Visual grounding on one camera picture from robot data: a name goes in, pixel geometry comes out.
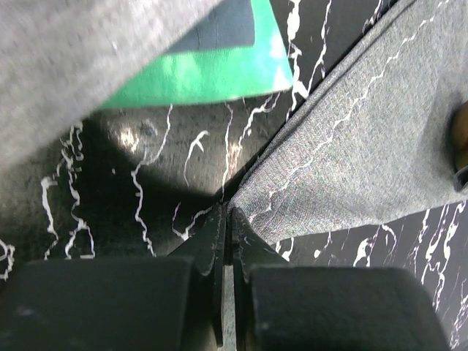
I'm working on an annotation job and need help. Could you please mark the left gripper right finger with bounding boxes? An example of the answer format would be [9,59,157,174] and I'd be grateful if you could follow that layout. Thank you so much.
[230,208,289,350]

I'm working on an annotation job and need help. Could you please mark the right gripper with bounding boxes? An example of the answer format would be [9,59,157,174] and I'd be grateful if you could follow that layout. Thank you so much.
[450,102,467,191]

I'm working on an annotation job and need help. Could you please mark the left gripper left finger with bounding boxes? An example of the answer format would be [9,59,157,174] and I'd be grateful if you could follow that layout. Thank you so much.
[169,205,226,347]

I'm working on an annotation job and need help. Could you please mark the dark grey napkin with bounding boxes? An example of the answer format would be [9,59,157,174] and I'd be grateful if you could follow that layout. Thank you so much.
[229,1,467,244]

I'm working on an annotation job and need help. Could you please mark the green packet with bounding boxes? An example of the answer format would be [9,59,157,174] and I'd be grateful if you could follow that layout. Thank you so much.
[102,1,293,109]

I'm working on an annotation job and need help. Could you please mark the light grey cloth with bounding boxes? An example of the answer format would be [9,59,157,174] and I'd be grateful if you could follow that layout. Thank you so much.
[1,1,216,170]

